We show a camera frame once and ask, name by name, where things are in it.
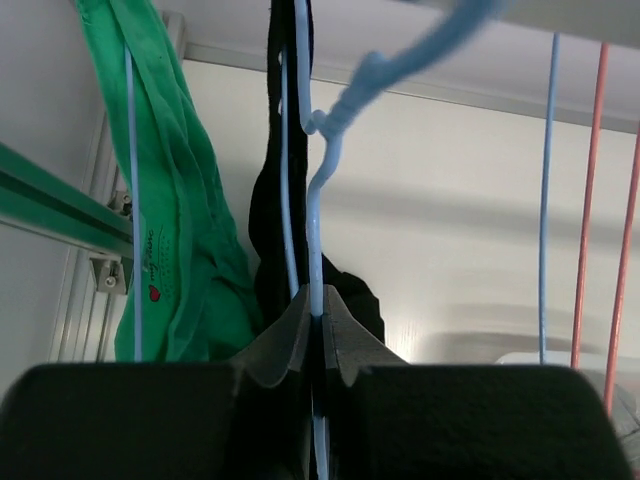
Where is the black tank top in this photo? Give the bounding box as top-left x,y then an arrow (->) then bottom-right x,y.
248,0 -> 386,351

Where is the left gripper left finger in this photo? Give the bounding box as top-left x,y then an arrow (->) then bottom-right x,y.
1,291 -> 311,479

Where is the light blue hanger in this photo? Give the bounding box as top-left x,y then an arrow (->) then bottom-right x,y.
538,33 -> 560,365
293,1 -> 504,479
124,46 -> 143,362

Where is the grey tank top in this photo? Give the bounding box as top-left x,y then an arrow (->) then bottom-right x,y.
581,370 -> 639,445

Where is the green tank top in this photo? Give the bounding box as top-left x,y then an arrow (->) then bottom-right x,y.
77,1 -> 264,362

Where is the pink hanger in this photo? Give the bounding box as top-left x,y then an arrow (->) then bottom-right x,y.
570,43 -> 610,369
603,122 -> 639,415

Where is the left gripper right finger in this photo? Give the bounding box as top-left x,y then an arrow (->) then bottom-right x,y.
322,287 -> 633,479

